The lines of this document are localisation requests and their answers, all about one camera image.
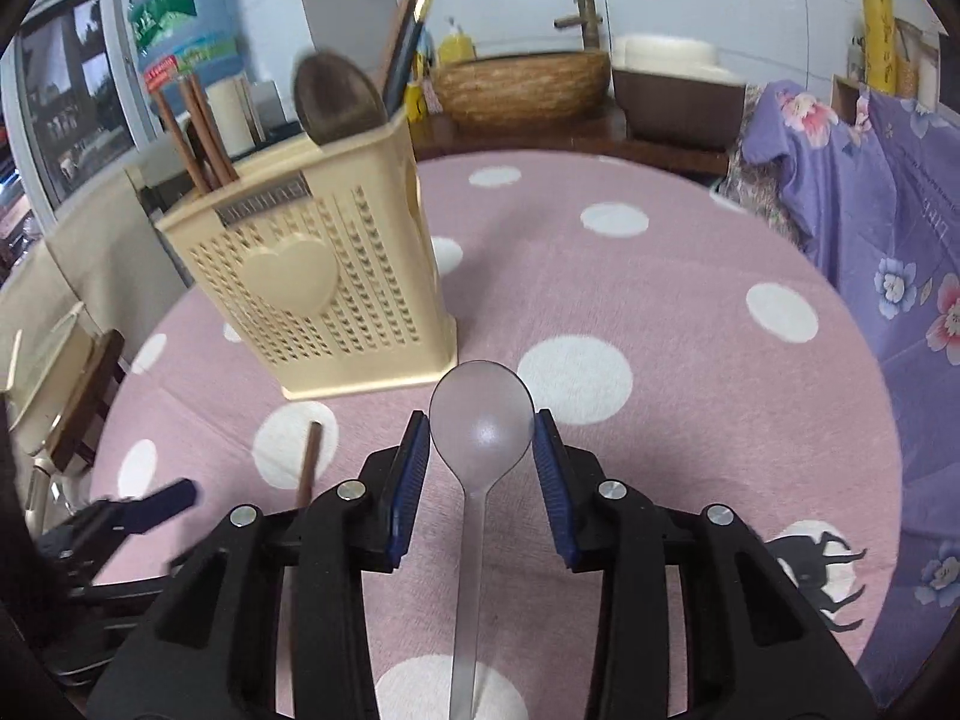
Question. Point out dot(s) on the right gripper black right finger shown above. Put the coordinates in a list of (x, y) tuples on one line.
[(755, 647)]

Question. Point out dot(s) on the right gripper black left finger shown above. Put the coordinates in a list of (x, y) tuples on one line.
[(207, 646)]

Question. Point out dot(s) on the translucent plastic spoon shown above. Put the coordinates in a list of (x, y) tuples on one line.
[(482, 420)]

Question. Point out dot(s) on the large stainless steel spoon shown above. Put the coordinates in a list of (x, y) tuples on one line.
[(334, 99)]

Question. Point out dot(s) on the dark chopstick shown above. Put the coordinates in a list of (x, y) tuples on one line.
[(310, 460), (402, 15), (403, 60)]

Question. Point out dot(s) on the wooden handled metal spoon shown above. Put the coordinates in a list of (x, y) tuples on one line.
[(200, 156)]

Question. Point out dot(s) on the cream cooking pot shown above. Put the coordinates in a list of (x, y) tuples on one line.
[(42, 387)]

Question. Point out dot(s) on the dark wooden stool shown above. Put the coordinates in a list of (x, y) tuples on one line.
[(89, 403)]

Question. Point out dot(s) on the pink polka dot tablecloth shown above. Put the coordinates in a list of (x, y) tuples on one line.
[(698, 355)]

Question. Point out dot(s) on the cream plastic utensil holder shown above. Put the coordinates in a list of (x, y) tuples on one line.
[(321, 259)]

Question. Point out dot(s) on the water dispenser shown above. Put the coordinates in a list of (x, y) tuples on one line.
[(159, 175)]

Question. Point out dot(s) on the purple floral cloth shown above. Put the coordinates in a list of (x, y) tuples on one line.
[(874, 203)]

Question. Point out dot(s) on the brown white rice cooker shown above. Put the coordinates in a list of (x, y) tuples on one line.
[(675, 90)]

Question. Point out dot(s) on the blue water jug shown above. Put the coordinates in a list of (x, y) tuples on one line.
[(175, 37)]

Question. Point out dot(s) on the yellow roll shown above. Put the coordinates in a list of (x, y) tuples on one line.
[(879, 45)]

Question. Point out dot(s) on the bronze faucet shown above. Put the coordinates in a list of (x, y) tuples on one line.
[(587, 20)]

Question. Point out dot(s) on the yellow soap bottle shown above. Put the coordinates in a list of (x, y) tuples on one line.
[(456, 47)]

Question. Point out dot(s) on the window with white frame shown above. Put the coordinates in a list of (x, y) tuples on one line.
[(72, 98)]

